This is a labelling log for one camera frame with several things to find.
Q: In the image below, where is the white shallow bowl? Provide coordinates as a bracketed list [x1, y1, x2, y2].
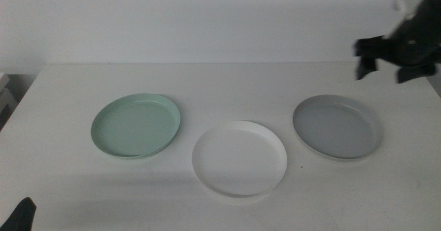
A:
[191, 120, 289, 199]

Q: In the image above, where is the grey shallow bowl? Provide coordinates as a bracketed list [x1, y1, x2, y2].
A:
[291, 94, 383, 161]

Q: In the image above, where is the mint green shallow bowl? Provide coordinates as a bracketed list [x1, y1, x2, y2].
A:
[90, 92, 181, 160]

